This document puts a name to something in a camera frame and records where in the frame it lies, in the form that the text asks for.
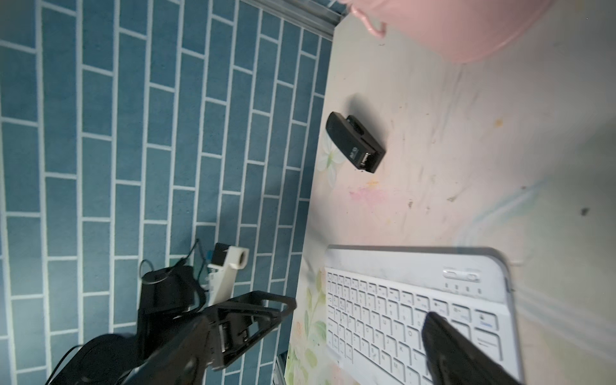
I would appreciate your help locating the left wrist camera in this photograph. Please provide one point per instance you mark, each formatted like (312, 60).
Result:
(226, 261)

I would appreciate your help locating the white keyboard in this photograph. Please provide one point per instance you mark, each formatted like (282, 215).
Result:
(379, 298)

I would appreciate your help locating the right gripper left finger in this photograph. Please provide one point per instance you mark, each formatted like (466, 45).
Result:
(183, 360)

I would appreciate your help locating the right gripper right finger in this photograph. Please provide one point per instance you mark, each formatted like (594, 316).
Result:
(453, 360)

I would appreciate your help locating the pink pencil cup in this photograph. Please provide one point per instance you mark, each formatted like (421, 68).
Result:
(461, 31)

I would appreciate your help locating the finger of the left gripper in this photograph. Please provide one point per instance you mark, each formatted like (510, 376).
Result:
(263, 308)
(262, 332)

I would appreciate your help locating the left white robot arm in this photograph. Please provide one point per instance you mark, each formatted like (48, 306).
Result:
(170, 299)

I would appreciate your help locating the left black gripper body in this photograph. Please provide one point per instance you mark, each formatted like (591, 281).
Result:
(231, 334)

